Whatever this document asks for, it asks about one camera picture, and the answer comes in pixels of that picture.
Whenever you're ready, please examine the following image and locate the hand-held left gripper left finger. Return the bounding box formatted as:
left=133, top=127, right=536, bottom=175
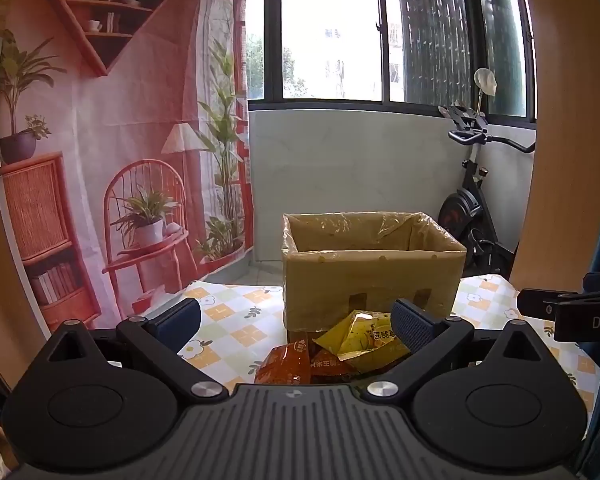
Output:
left=45, top=297, right=229, bottom=402

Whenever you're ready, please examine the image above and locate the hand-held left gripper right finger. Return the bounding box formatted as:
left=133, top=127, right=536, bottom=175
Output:
left=362, top=298, right=553, bottom=403

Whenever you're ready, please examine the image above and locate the yellow snack packet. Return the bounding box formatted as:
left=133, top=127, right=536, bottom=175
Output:
left=312, top=309, right=412, bottom=375

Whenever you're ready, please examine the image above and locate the plastic-lined cardboard box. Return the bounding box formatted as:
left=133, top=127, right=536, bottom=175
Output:
left=281, top=211, right=467, bottom=335

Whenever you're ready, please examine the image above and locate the orange snack packet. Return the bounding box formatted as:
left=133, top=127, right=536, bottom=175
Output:
left=253, top=341, right=315, bottom=386

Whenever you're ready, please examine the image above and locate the floral checkered tablecloth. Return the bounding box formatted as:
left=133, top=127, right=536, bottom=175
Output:
left=176, top=272, right=600, bottom=428

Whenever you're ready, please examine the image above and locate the black exercise bike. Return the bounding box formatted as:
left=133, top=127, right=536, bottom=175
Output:
left=437, top=97, right=537, bottom=281

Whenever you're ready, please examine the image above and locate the wooden board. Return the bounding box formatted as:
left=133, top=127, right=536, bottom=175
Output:
left=509, top=0, right=600, bottom=292

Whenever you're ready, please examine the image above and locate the printed room backdrop cloth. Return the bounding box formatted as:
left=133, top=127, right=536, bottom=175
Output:
left=0, top=0, right=256, bottom=342

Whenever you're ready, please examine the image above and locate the pale plastic bag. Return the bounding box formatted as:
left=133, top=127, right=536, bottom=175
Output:
left=473, top=67, right=499, bottom=97

